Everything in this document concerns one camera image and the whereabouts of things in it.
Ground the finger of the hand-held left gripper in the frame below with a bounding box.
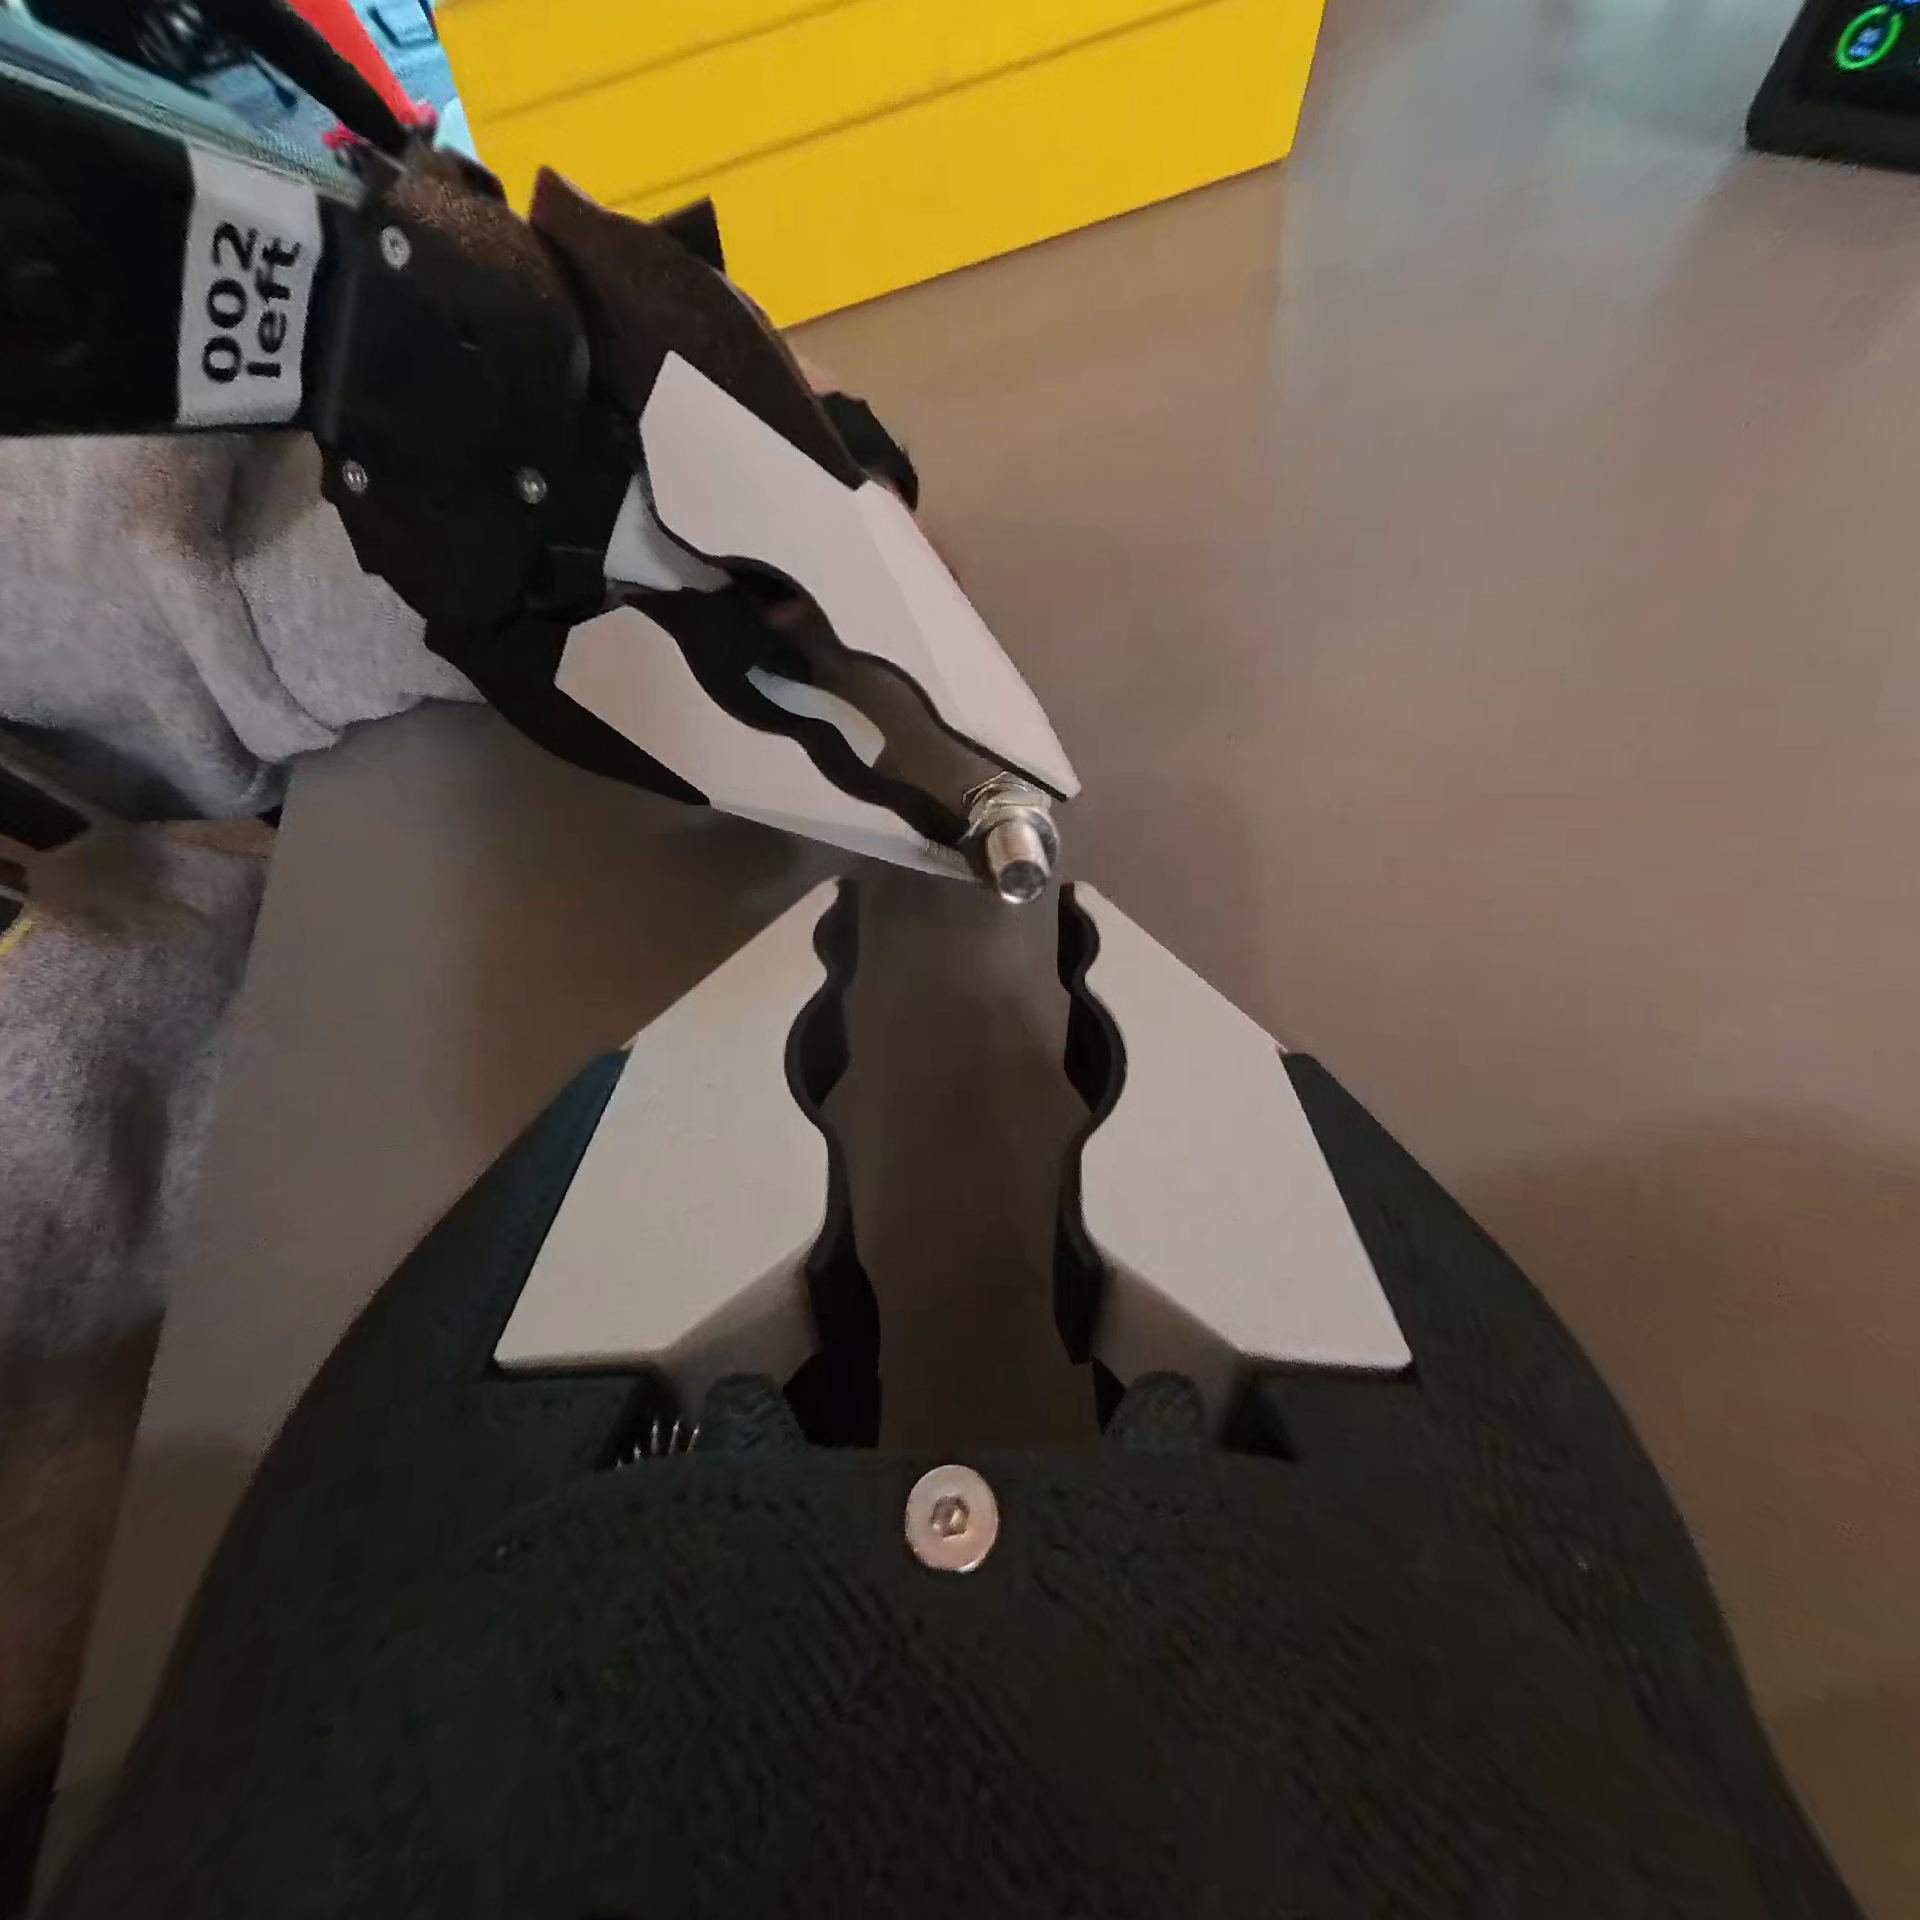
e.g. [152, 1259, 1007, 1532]
[603, 351, 1086, 804]
[552, 602, 982, 890]

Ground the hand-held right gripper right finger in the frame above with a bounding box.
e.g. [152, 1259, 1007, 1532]
[1052, 880, 1414, 1434]

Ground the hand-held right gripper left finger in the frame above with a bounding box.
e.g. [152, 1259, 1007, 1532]
[493, 880, 887, 1453]

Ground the silver hex bolt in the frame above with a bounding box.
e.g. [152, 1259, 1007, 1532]
[955, 769, 1069, 909]

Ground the yellow plastic bin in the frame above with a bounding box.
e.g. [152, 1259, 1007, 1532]
[432, 0, 1333, 330]

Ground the person's left forearm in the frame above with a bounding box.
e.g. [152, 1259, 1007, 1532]
[0, 427, 486, 822]

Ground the orange traffic cone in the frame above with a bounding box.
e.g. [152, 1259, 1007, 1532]
[286, 0, 440, 144]

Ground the person's torso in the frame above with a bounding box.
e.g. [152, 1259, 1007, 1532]
[0, 818, 278, 1352]

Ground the black portable power station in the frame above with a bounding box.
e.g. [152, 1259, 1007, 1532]
[1743, 0, 1920, 163]

